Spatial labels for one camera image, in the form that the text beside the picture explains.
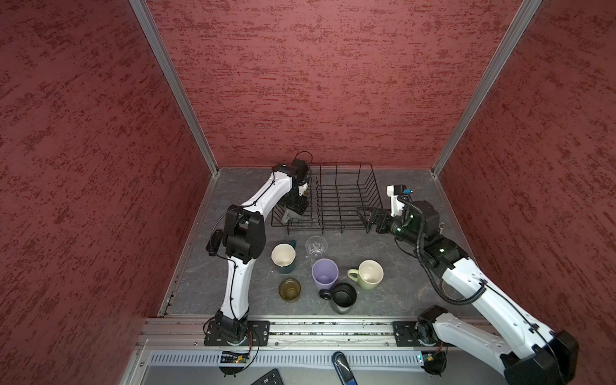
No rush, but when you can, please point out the clear glass cup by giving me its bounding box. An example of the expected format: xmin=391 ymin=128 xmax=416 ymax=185
xmin=305 ymin=236 xmax=328 ymax=259

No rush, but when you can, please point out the dark green mug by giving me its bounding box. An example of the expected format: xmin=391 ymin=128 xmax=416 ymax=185
xmin=270 ymin=240 xmax=297 ymax=274

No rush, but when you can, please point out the white grey mug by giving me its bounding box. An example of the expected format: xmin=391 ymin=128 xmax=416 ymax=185
xmin=281 ymin=209 xmax=311 ymax=225

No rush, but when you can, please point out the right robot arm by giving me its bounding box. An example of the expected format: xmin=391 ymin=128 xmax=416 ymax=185
xmin=356 ymin=194 xmax=579 ymax=384

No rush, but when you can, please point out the black wire dish rack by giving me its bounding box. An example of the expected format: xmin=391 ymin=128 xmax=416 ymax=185
xmin=270 ymin=163 xmax=383 ymax=234

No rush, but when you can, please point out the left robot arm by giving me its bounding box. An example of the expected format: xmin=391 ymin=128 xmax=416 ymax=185
xmin=206 ymin=158 xmax=311 ymax=344

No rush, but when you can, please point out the black blue handheld device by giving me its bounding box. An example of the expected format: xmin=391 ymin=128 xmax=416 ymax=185
xmin=332 ymin=351 xmax=357 ymax=385

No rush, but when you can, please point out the black mug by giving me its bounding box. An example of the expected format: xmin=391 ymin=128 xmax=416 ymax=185
xmin=319 ymin=282 xmax=357 ymax=315

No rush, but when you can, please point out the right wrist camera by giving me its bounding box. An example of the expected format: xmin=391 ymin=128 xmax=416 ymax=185
xmin=386 ymin=184 xmax=413 ymax=217

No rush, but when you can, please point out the tape roll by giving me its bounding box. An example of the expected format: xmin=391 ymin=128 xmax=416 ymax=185
xmin=437 ymin=280 xmax=468 ymax=306

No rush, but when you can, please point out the light green mug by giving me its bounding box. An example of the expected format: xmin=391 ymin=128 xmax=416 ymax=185
xmin=347 ymin=260 xmax=384 ymax=290

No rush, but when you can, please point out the purple cup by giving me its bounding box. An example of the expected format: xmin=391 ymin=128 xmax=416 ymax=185
xmin=311 ymin=258 xmax=339 ymax=290

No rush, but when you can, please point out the olive glass cup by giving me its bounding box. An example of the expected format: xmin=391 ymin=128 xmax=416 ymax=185
xmin=278 ymin=278 xmax=302 ymax=303

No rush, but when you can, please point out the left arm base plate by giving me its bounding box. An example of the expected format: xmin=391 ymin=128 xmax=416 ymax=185
xmin=203 ymin=320 xmax=270 ymax=347

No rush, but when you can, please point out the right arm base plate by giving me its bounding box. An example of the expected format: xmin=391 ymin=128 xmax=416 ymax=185
xmin=392 ymin=320 xmax=443 ymax=348

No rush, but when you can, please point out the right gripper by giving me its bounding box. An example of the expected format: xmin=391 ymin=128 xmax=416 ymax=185
xmin=355 ymin=207 xmax=424 ymax=246

